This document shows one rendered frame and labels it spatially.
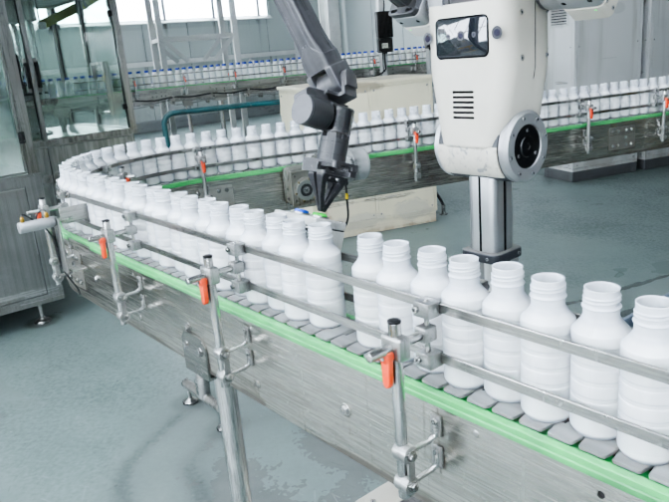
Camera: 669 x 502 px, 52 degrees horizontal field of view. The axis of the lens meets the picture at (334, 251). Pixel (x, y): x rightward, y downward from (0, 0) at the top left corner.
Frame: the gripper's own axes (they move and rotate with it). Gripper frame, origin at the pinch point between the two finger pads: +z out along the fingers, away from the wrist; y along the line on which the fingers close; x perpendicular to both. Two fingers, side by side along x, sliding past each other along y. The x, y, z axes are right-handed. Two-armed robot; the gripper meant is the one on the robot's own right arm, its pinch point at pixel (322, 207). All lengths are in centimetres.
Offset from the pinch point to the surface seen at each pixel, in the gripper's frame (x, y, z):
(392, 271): -18.9, 40.3, 6.7
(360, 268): -18.8, 33.8, 7.5
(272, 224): -18.8, 10.7, 4.3
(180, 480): 41, -102, 105
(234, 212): -18.9, -1.3, 3.7
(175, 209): -18.1, -25.0, 5.9
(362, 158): 96, -98, -22
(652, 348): -19, 76, 7
